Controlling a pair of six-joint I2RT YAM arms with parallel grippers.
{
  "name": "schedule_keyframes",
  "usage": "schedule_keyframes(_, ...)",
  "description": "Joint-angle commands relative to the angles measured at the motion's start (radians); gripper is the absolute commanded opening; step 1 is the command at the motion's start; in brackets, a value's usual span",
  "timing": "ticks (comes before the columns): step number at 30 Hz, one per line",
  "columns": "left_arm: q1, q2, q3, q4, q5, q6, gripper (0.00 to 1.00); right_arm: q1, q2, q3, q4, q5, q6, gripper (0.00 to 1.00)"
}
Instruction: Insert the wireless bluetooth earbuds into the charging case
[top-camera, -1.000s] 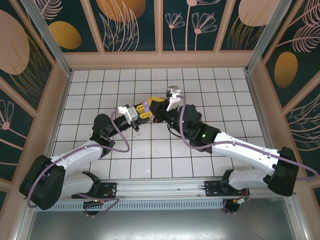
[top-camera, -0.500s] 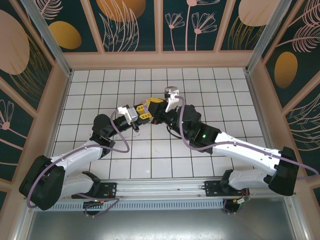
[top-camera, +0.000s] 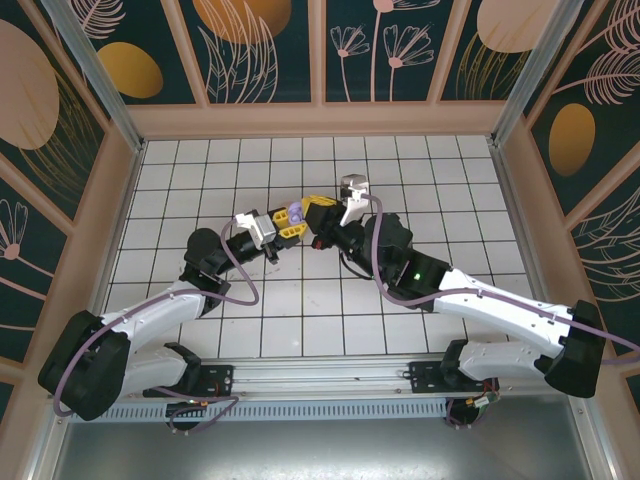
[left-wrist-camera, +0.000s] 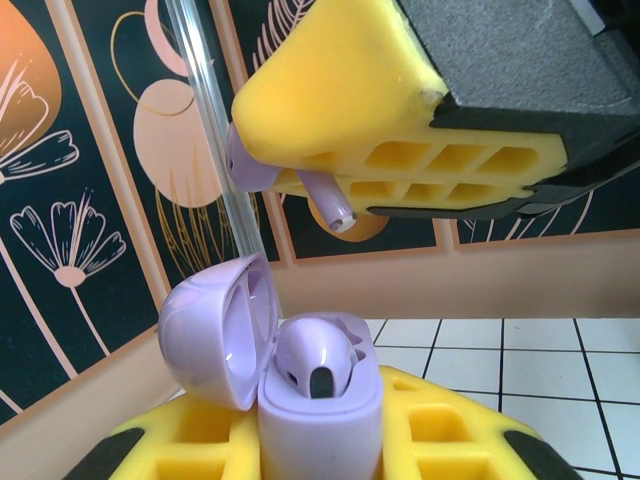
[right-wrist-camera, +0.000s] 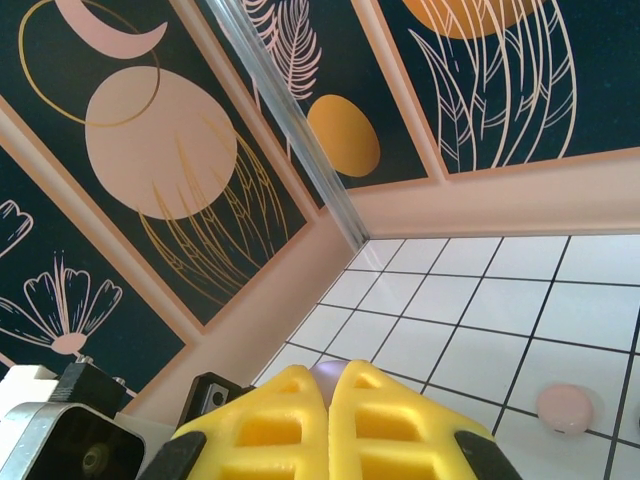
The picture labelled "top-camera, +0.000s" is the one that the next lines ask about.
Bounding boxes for grey metal sheet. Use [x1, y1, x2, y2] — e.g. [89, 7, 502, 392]
[49, 399, 609, 480]

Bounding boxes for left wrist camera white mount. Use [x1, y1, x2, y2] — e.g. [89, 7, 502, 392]
[233, 209, 276, 249]

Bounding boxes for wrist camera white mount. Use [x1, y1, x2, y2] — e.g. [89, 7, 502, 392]
[233, 209, 276, 249]
[338, 173, 374, 226]

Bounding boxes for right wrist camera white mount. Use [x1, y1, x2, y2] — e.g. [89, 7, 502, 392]
[338, 173, 374, 226]

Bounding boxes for aluminium table side rail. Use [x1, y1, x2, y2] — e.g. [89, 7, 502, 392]
[489, 141, 566, 357]
[89, 141, 146, 316]

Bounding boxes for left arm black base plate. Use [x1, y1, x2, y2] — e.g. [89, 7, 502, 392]
[194, 364, 236, 399]

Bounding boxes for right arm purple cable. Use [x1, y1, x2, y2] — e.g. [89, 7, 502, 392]
[367, 193, 640, 431]

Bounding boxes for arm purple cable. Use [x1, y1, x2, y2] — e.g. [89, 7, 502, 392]
[53, 219, 261, 435]
[367, 193, 640, 431]

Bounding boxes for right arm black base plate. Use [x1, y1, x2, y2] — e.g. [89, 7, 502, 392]
[408, 360, 501, 394]

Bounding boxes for aluminium mounting rail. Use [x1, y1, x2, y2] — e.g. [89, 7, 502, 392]
[47, 353, 594, 402]

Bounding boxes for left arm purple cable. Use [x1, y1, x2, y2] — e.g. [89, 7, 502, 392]
[53, 219, 261, 435]

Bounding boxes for slotted grey cable duct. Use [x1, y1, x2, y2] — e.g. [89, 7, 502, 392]
[102, 402, 449, 422]

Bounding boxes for white yellow cable connector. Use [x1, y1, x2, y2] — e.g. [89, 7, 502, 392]
[464, 394, 501, 412]

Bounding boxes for aluminium corner post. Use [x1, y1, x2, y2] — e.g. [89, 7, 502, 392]
[39, 0, 147, 154]
[490, 0, 586, 147]

